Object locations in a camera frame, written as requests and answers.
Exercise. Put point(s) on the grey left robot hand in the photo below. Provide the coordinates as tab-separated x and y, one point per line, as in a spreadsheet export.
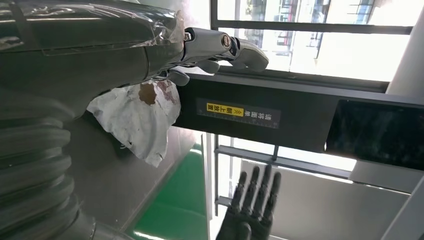
82	49

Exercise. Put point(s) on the grey parcel dotted red print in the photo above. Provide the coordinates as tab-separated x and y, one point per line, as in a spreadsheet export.
139	126

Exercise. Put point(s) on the green conveyor belt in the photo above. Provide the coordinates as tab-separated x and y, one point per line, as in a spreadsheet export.
179	205

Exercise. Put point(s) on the black yellow label sticker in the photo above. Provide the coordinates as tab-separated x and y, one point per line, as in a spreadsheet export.
238	113

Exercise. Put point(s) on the aluminium conveyor frame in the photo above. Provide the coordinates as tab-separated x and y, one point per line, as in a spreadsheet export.
207	185

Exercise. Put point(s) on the dark window frame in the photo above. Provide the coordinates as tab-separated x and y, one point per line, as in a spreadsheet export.
298	26

